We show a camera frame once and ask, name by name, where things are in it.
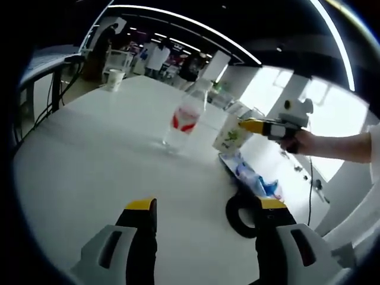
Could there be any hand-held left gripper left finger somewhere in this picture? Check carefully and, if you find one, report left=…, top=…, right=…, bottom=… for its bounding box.
left=70, top=196, right=159, bottom=285

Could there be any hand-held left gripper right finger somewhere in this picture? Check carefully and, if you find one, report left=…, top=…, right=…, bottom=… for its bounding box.
left=254, top=198, right=351, bottom=285

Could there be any white paper cup green print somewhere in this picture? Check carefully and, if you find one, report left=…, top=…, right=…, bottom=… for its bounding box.
left=212, top=114, right=254, bottom=157
left=106, top=68, right=126, bottom=93

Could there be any black tape roll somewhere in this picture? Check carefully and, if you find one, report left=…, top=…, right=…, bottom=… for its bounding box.
left=224, top=192, right=262, bottom=239

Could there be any blue and pink packet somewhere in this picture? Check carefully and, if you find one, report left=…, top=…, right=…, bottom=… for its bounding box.
left=218, top=150, right=283, bottom=200

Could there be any clear bottle with red label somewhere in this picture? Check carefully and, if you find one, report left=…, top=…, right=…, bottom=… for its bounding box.
left=161, top=79, right=215, bottom=154

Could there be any person's right hand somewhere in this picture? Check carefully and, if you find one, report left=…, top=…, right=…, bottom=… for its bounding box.
left=280, top=130, right=304, bottom=155

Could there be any curved ceiling light strip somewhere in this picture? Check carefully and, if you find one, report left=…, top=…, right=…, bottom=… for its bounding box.
left=310, top=0, right=356, bottom=92

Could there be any long ceiling light strip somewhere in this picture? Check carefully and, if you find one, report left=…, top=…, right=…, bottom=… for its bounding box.
left=106, top=4, right=262, bottom=65

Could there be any white trolley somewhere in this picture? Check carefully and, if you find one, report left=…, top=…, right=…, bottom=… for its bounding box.
left=105, top=49, right=132, bottom=74

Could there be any grey side desk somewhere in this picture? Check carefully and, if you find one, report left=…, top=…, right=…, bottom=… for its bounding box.
left=19, top=50, right=87, bottom=125

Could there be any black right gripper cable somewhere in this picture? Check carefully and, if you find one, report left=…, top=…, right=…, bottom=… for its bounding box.
left=305, top=153, right=316, bottom=228

